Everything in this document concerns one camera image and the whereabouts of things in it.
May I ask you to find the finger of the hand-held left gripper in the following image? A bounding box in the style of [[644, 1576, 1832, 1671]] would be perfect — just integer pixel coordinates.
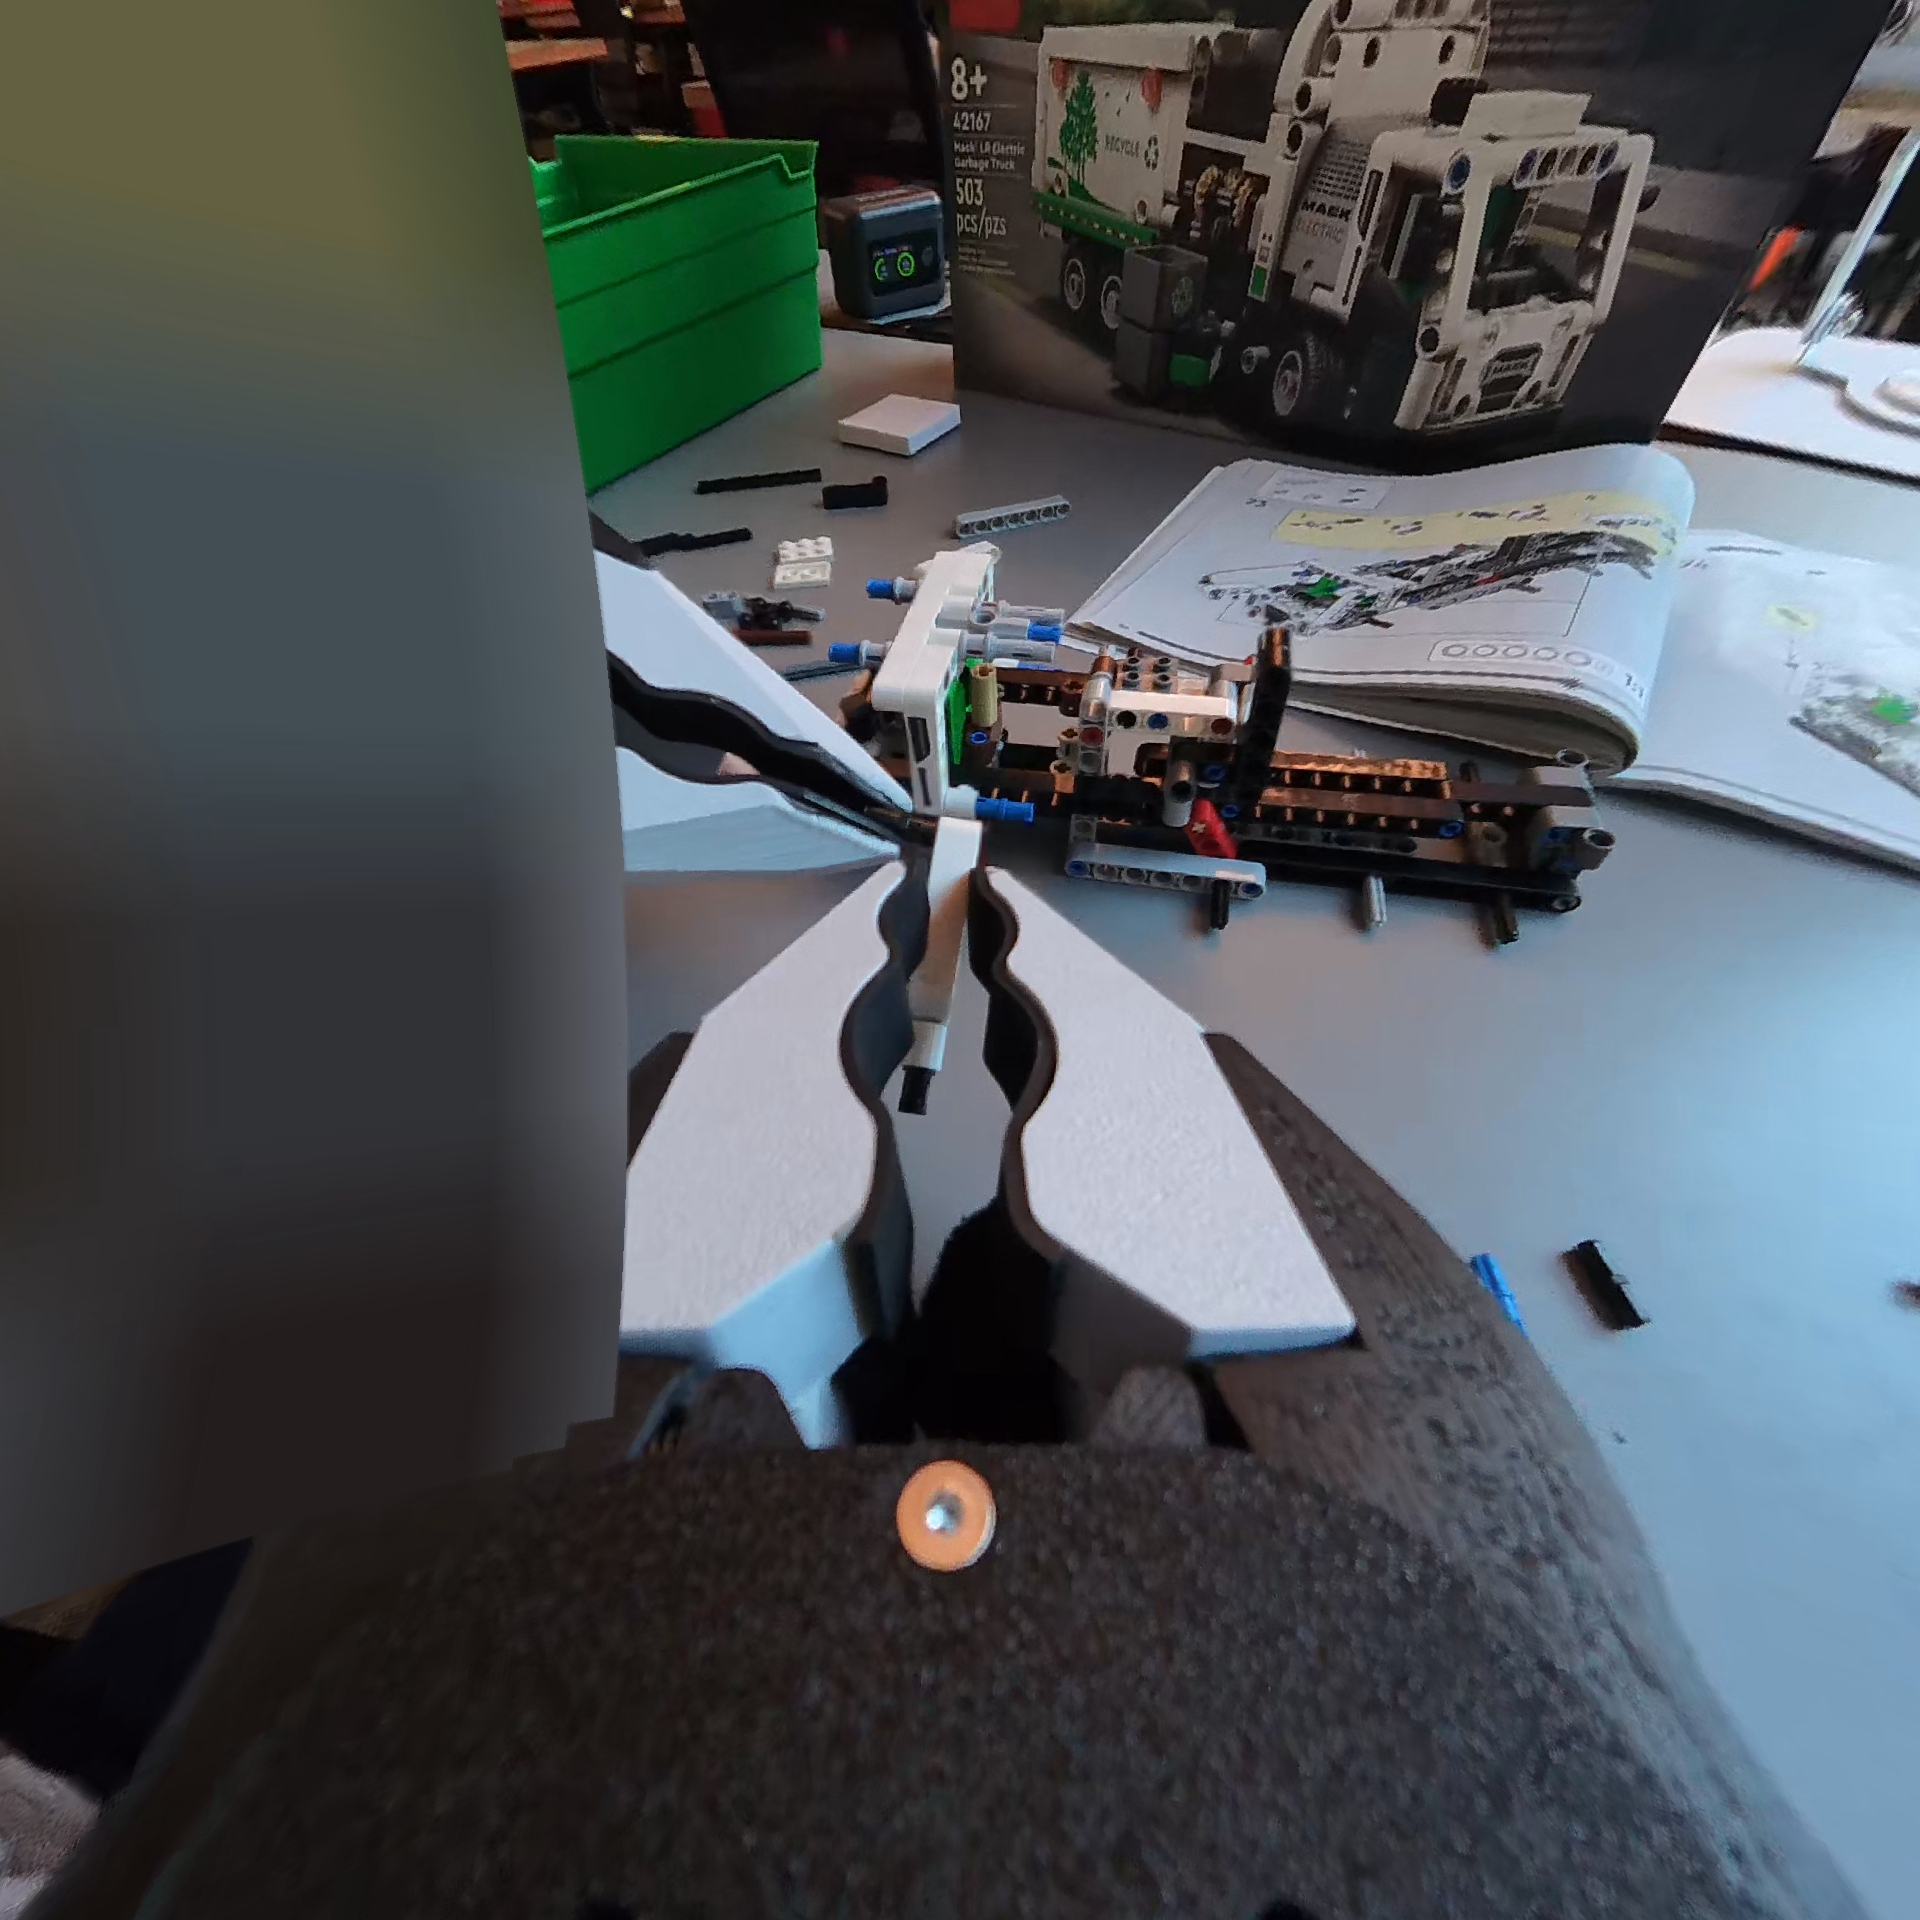
[[595, 548, 920, 830], [618, 746, 902, 883]]

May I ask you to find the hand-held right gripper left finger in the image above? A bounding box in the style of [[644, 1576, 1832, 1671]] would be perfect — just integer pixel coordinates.
[[618, 859, 920, 1452]]

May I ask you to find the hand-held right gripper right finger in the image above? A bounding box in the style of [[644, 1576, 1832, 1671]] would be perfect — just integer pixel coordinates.
[[973, 864, 1362, 1410]]

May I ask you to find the white lego beam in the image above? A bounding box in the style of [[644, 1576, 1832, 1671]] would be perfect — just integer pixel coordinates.
[[896, 816, 988, 1117]]

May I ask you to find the lego truck chassis assembly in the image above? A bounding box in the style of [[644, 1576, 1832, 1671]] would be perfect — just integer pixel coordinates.
[[829, 544, 1620, 950]]

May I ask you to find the short black lego piece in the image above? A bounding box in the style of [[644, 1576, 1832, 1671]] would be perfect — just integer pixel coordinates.
[[1564, 1238, 1651, 1333]]

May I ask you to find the lego instruction booklet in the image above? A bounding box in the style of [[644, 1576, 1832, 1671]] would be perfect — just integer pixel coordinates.
[[1068, 442, 1920, 876]]

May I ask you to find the lego set box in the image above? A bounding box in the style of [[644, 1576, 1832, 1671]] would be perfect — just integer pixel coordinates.
[[936, 0, 1904, 461]]

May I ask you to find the white flat block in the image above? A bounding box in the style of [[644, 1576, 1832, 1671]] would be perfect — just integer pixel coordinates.
[[837, 394, 962, 456]]

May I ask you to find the green plastic bin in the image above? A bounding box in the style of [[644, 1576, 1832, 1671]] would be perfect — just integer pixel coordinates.
[[532, 134, 824, 499]]

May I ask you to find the dark device with green display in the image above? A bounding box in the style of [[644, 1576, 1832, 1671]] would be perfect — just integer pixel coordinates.
[[823, 186, 954, 322]]

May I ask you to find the brown wooden shelf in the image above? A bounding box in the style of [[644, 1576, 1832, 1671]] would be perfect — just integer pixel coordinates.
[[503, 0, 693, 139]]

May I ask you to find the white flat stand base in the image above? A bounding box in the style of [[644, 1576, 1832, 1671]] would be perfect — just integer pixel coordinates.
[[1663, 322, 1920, 486]]

